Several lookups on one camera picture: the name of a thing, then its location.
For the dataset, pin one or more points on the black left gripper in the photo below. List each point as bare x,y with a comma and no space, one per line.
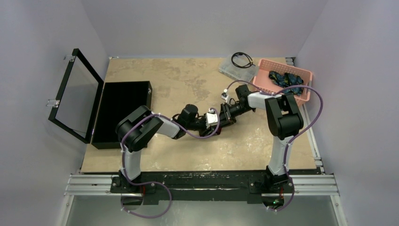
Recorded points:
205,132

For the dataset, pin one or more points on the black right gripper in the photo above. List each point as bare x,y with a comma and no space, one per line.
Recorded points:
228,109

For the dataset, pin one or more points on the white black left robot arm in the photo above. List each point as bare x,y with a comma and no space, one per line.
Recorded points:
138,128

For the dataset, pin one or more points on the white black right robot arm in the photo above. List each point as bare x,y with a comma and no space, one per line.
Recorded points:
284,122

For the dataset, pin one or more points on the pink plastic basket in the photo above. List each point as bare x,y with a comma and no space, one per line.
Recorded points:
262,79

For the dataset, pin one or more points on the blue patterned tie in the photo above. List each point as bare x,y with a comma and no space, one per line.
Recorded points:
287,80

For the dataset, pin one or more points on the black tie display box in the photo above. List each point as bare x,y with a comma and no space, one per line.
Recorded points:
118,100

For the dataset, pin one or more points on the black framed glass box lid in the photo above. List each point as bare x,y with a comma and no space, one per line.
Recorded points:
76,103

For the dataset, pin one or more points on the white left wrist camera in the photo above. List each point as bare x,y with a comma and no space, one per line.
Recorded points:
211,117

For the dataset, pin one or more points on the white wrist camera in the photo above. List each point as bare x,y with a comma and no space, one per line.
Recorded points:
211,117
225,95

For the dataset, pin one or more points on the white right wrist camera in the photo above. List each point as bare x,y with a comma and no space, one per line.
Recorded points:
225,95

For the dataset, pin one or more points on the black mounting base plate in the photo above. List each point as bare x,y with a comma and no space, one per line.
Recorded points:
220,186

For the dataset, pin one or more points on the aluminium frame rail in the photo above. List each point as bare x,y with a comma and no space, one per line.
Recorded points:
306,183

